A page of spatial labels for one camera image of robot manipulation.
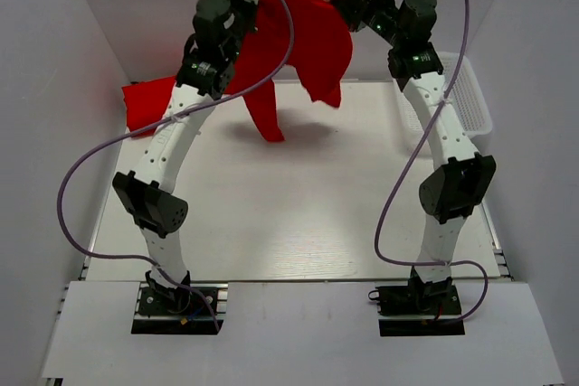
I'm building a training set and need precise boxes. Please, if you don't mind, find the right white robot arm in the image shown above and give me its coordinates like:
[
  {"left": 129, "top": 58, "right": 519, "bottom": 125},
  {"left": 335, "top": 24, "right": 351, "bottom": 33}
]
[{"left": 331, "top": 0, "right": 497, "bottom": 313}]

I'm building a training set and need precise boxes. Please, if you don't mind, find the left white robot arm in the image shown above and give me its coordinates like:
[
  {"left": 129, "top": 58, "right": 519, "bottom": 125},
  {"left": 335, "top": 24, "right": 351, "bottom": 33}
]
[{"left": 112, "top": 0, "right": 259, "bottom": 313}]

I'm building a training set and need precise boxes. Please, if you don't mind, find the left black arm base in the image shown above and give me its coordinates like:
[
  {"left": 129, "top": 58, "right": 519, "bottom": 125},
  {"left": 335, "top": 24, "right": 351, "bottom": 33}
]
[{"left": 131, "top": 283, "right": 219, "bottom": 336}]

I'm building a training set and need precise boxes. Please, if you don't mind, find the white plastic basket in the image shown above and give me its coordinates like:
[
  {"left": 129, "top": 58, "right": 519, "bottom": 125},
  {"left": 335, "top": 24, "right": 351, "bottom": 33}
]
[{"left": 394, "top": 57, "right": 493, "bottom": 137}]

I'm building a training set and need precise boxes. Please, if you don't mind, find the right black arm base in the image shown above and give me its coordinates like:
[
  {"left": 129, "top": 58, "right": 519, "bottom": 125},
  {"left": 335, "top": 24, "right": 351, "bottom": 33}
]
[{"left": 368, "top": 285, "right": 465, "bottom": 337}]

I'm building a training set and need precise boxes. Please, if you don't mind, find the folded red t shirt stack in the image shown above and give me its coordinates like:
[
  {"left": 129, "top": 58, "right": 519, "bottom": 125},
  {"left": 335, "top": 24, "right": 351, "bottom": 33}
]
[{"left": 122, "top": 76, "right": 175, "bottom": 132}]

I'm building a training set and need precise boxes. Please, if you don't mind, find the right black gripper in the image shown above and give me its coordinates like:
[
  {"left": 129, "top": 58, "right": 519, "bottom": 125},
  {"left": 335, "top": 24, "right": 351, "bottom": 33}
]
[{"left": 333, "top": 0, "right": 407, "bottom": 48}]

